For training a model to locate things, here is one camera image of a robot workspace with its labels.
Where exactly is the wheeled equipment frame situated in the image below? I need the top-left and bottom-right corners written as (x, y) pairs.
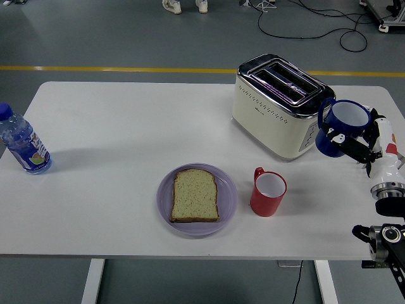
top-left (359, 0), bottom-right (405, 33)

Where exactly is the red cup with handle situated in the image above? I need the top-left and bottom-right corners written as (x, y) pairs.
top-left (249, 167), bottom-right (288, 218)

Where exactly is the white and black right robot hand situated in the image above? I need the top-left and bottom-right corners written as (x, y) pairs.
top-left (322, 107), bottom-right (405, 189)

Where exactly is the white table leg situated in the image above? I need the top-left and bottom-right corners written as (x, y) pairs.
top-left (81, 258), bottom-right (106, 304)
top-left (314, 260), bottom-right (339, 304)

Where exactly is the blue cup with handle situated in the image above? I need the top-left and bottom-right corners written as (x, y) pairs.
top-left (315, 97), bottom-right (373, 158)

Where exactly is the cream and chrome toaster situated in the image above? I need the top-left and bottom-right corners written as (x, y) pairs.
top-left (231, 53), bottom-right (337, 162)

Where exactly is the black floor cable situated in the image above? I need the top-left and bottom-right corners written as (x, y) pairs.
top-left (258, 0), bottom-right (393, 53)

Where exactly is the black cable under table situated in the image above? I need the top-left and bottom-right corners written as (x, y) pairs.
top-left (290, 260), bottom-right (304, 304)

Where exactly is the purple round plate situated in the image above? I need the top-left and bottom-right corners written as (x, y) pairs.
top-left (156, 163), bottom-right (239, 239)

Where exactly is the slice of bread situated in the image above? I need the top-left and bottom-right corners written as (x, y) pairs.
top-left (170, 168), bottom-right (220, 224)

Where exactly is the white floor cable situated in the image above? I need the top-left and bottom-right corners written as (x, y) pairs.
top-left (255, 0), bottom-right (277, 13)

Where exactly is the clear water bottle blue cap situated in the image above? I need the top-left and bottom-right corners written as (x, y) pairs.
top-left (0, 103), bottom-right (53, 175)

